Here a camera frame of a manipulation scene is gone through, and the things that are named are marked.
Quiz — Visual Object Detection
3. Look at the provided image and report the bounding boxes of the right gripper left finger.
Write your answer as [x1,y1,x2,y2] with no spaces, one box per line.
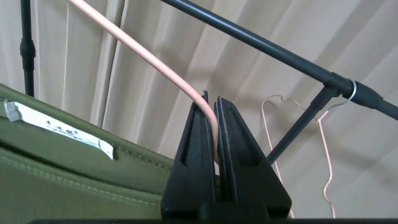
[160,91,218,218]

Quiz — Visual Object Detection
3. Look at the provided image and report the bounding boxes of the green long-sleeved shirt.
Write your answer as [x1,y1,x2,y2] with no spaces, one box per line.
[0,83,175,220]

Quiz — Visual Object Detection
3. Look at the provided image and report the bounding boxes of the pink clothes hanger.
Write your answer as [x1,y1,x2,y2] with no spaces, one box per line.
[261,81,357,218]
[67,0,220,164]

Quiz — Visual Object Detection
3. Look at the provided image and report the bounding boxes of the black clothes rack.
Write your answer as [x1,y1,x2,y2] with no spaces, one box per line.
[20,0,398,166]

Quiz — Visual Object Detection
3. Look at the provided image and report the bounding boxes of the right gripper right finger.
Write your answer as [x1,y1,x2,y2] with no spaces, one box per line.
[214,96,292,218]

